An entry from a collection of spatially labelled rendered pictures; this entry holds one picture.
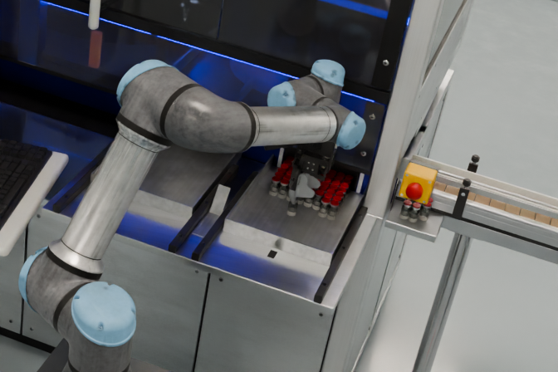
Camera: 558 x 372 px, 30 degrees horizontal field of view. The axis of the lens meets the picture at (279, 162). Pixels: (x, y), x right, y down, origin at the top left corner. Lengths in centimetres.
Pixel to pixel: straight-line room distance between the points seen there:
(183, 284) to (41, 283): 92
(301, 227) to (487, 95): 313
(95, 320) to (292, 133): 51
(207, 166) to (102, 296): 76
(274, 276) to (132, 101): 58
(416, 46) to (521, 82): 342
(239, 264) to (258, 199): 27
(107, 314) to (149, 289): 102
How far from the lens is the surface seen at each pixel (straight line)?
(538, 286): 412
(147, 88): 192
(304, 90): 222
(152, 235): 236
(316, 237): 244
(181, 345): 300
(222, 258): 232
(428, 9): 232
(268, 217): 247
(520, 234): 265
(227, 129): 187
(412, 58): 237
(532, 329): 389
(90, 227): 198
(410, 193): 247
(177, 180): 255
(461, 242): 273
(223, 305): 286
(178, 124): 186
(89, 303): 193
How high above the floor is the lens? 224
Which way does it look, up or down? 30 degrees down
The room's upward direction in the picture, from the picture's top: 11 degrees clockwise
